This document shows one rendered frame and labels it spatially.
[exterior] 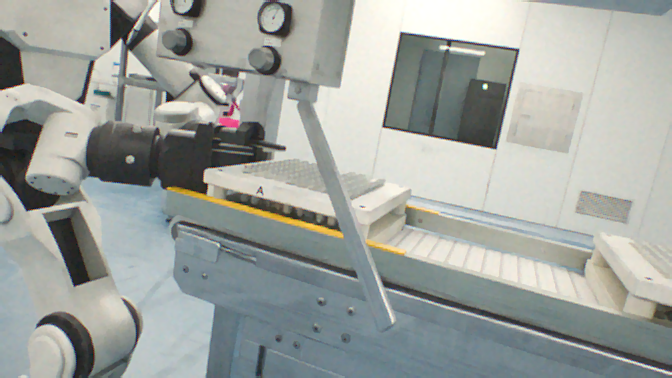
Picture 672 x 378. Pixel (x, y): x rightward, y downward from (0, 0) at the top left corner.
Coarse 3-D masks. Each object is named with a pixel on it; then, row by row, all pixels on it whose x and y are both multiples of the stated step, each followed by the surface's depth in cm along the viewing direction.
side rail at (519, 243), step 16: (416, 224) 81; (432, 224) 81; (448, 224) 80; (464, 224) 79; (480, 224) 78; (480, 240) 78; (496, 240) 77; (512, 240) 76; (528, 240) 76; (544, 240) 75; (528, 256) 76; (544, 256) 75; (560, 256) 74; (576, 256) 73
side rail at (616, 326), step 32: (224, 224) 63; (256, 224) 61; (288, 224) 59; (320, 256) 58; (384, 256) 56; (416, 256) 55; (448, 288) 53; (480, 288) 52; (512, 288) 51; (544, 320) 50; (576, 320) 49; (608, 320) 48; (640, 320) 47
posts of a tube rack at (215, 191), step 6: (210, 186) 65; (216, 186) 65; (210, 192) 66; (216, 192) 65; (222, 192) 66; (222, 198) 66; (402, 204) 79; (396, 210) 79; (402, 210) 79; (366, 228) 59; (366, 234) 59
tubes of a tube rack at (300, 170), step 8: (264, 168) 68; (272, 168) 70; (280, 168) 70; (288, 168) 72; (296, 168) 74; (304, 168) 75; (312, 168) 76; (296, 176) 66; (304, 176) 68; (312, 176) 69; (320, 176) 70; (344, 176) 74; (352, 176) 75; (360, 176) 77; (320, 184) 65; (344, 184) 67; (352, 184) 68; (360, 184) 71; (336, 224) 65
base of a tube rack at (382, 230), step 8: (232, 200) 69; (256, 208) 67; (288, 216) 66; (384, 216) 76; (392, 216) 77; (400, 216) 78; (376, 224) 70; (384, 224) 71; (392, 224) 72; (400, 224) 78; (376, 232) 66; (384, 232) 68; (392, 232) 73; (376, 240) 64; (384, 240) 69
